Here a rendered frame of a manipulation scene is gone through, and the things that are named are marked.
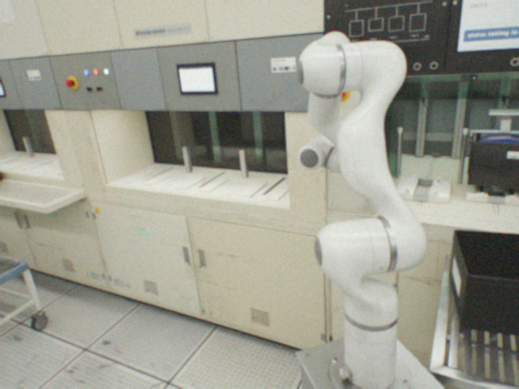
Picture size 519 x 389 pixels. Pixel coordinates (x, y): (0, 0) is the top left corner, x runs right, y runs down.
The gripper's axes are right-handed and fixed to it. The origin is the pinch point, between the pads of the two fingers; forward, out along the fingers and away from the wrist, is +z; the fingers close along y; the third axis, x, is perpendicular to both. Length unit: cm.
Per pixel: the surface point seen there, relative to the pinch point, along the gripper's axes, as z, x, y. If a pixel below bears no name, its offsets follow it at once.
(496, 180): 28, -23, 54
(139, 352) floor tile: -27, -120, -105
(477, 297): -40, -33, 49
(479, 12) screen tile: 2, 38, 42
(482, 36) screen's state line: 2, 31, 43
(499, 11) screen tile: 2, 37, 47
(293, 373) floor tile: -7, -120, -22
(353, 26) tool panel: 2.4, 37.1, 4.2
